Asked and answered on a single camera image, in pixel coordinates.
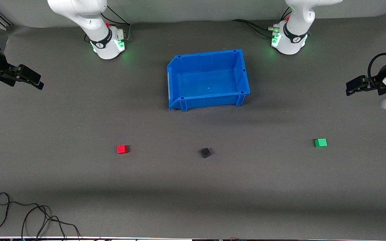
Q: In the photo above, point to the blue plastic storage bin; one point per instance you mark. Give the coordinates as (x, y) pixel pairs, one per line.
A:
(209, 80)

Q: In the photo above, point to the small green cube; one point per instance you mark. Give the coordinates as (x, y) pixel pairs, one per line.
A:
(320, 143)

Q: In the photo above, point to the dark grey table mat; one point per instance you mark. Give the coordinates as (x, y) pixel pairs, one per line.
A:
(193, 187)

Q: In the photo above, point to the small red cube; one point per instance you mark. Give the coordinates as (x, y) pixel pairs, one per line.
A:
(122, 149)

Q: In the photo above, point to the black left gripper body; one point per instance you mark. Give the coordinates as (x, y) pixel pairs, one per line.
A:
(374, 82)

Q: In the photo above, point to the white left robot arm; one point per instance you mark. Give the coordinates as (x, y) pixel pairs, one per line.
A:
(293, 41)

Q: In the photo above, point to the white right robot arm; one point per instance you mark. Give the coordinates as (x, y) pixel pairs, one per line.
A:
(103, 43)

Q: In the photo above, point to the small black cube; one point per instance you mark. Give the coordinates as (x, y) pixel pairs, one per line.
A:
(205, 153)

